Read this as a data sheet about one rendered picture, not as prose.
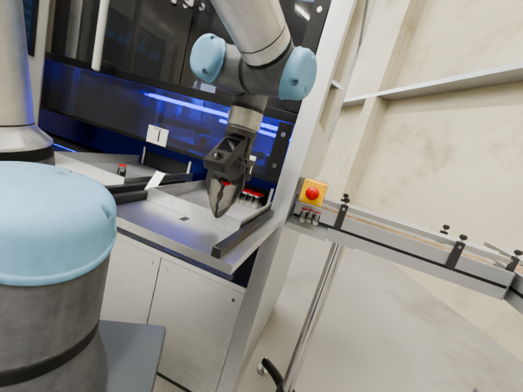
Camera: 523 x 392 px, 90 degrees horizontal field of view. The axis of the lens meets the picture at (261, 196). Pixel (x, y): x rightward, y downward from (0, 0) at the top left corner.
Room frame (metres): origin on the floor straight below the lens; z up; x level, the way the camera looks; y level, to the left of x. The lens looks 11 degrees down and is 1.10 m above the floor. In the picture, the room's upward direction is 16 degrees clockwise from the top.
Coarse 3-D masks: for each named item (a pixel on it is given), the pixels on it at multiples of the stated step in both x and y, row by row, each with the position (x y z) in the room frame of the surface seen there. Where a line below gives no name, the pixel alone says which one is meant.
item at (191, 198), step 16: (160, 192) 0.63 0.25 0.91; (176, 192) 0.75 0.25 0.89; (192, 192) 0.83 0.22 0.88; (176, 208) 0.62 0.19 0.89; (192, 208) 0.60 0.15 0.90; (208, 208) 0.60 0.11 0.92; (240, 208) 0.80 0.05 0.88; (256, 208) 0.85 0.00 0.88; (224, 224) 0.58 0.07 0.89; (240, 224) 0.58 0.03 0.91
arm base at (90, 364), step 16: (96, 336) 0.22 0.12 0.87; (64, 352) 0.18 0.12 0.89; (80, 352) 0.20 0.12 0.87; (96, 352) 0.22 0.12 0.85; (32, 368) 0.16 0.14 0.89; (48, 368) 0.17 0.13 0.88; (64, 368) 0.18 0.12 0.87; (80, 368) 0.20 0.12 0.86; (96, 368) 0.22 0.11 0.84; (0, 384) 0.15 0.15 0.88; (16, 384) 0.16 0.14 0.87; (32, 384) 0.16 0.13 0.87; (48, 384) 0.17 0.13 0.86; (64, 384) 0.18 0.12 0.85; (80, 384) 0.19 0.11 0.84; (96, 384) 0.21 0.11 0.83
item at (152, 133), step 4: (148, 128) 0.95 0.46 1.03; (152, 128) 0.95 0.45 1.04; (156, 128) 0.94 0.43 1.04; (160, 128) 0.94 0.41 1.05; (148, 132) 0.95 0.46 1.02; (152, 132) 0.95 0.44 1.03; (156, 132) 0.94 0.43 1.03; (160, 132) 0.94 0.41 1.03; (164, 132) 0.93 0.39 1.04; (148, 136) 0.95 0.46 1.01; (152, 136) 0.94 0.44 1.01; (156, 136) 0.94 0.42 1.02; (160, 136) 0.94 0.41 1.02; (164, 136) 0.93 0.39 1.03; (148, 140) 0.95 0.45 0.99; (152, 140) 0.94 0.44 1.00; (156, 140) 0.94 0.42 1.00; (160, 140) 0.94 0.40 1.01; (164, 140) 0.93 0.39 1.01; (156, 144) 0.94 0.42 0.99; (160, 144) 0.93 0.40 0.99; (164, 144) 0.93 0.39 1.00
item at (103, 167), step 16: (64, 160) 0.71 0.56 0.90; (80, 160) 0.80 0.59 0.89; (96, 160) 0.86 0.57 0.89; (112, 160) 0.92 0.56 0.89; (128, 160) 1.00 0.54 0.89; (96, 176) 0.68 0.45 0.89; (112, 176) 0.67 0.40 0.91; (128, 176) 0.81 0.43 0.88; (144, 176) 0.73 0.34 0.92; (176, 176) 0.88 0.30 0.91; (192, 176) 0.98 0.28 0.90
